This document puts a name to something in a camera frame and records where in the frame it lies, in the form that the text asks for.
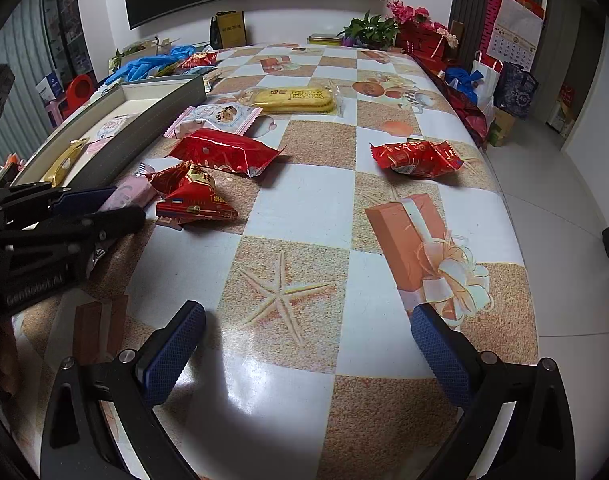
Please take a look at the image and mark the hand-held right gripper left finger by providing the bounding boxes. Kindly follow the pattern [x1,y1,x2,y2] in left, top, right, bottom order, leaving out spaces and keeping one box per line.
[38,300,208,480]

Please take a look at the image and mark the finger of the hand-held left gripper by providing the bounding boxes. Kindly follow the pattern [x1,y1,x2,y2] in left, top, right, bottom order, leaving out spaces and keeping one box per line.
[0,206,146,257]
[0,182,118,226]

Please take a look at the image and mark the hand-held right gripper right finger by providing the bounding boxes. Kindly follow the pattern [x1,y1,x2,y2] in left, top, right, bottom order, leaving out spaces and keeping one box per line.
[409,302,576,480]

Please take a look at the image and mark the pale pink snack packet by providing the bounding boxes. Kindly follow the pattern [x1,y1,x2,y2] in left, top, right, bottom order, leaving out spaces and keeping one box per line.
[98,175,162,213]

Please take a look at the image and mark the red pyramid snack packet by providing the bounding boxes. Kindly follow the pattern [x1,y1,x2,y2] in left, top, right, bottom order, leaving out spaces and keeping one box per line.
[143,161,239,227]

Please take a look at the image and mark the long grey tray box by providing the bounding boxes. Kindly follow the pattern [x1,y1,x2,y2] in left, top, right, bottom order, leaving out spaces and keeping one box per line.
[9,74,208,188]

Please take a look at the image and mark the long red snack packet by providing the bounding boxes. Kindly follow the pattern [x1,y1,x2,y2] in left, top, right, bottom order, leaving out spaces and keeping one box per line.
[168,128,286,178]

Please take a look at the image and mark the small red gold snack packet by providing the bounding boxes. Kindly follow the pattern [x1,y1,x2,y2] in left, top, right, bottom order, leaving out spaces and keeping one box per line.
[369,138,465,179]

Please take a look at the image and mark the person's left hand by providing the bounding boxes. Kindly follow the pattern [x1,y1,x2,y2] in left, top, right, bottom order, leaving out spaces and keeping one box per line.
[0,320,20,401]

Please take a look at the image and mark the pink white cartoon snack packet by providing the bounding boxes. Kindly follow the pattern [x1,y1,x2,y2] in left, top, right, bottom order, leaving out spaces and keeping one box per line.
[163,102,262,139]

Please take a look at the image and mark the blue rubber gloves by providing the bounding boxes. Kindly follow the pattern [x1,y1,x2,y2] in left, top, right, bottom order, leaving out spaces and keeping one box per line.
[104,45,198,86]

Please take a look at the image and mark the open cardboard box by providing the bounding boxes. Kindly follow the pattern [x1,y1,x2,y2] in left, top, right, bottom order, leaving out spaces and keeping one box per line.
[109,37,180,68]

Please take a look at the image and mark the glass display cabinet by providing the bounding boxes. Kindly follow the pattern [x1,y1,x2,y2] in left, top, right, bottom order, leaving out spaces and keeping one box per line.
[37,0,92,96]

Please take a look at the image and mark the red patterned snack packet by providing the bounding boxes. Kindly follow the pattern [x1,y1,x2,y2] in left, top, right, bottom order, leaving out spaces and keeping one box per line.
[177,50,219,72]

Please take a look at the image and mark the checkered printed tablecloth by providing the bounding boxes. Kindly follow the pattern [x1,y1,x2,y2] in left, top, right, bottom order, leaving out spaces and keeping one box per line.
[12,42,540,480]

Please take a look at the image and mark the yellow cake packet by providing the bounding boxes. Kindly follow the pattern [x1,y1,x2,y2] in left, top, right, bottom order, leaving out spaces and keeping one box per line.
[242,86,345,118]

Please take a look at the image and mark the black yellow bag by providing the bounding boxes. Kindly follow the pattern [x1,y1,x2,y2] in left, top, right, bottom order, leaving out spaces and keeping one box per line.
[210,10,248,48]

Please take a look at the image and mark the green cardboard box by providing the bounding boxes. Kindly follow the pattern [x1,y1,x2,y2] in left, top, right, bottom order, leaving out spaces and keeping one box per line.
[487,107,518,147]

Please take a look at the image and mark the dark red gift bag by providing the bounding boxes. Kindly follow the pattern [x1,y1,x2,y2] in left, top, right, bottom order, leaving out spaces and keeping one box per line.
[415,55,490,151]

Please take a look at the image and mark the stack of cartons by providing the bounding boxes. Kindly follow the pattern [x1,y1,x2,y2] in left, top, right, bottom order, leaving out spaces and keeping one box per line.
[547,85,575,138]

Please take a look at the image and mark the blue patterned bag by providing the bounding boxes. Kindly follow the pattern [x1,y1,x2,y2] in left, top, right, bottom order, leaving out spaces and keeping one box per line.
[495,61,539,120]

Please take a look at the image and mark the blue plastic bag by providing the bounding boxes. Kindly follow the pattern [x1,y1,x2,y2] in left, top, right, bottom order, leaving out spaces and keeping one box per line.
[445,66,485,93]

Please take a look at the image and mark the white paper bag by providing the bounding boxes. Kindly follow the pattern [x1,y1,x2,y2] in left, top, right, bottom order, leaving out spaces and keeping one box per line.
[472,51,505,106]

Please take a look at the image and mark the red gift box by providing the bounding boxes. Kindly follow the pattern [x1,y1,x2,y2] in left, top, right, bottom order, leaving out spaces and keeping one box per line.
[395,20,453,58]

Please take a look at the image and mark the green potted plant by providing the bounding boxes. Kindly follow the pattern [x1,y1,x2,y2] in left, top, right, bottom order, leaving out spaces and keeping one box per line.
[342,10,400,50]

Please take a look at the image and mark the pink artificial flowers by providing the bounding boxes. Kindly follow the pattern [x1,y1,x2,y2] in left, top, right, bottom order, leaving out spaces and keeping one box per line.
[382,0,458,48]

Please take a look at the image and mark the wall calendar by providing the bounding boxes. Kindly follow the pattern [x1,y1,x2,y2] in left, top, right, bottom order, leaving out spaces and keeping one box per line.
[487,0,544,68]

